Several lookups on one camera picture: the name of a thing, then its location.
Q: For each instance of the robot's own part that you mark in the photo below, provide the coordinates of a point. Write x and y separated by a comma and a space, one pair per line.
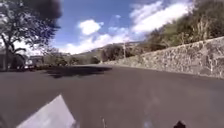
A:
179, 125

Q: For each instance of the large dark tree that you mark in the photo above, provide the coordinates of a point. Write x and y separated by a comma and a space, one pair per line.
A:
20, 23

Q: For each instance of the grey stone wall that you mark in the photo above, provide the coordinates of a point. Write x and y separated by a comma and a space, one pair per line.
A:
186, 57

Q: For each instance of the grey asphalt road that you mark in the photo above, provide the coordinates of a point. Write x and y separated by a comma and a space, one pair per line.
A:
133, 96

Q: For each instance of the trees and bushes on slope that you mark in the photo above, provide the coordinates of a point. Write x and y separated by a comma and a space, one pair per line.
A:
196, 23

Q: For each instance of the low building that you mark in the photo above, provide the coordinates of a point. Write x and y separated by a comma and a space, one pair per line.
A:
33, 62

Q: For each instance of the pole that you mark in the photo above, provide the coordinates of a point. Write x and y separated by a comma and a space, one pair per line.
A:
124, 50

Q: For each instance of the distant green hillside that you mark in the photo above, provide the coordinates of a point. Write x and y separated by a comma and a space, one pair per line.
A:
87, 55

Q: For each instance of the row of low bushes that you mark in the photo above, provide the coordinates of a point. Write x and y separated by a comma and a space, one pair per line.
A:
63, 60

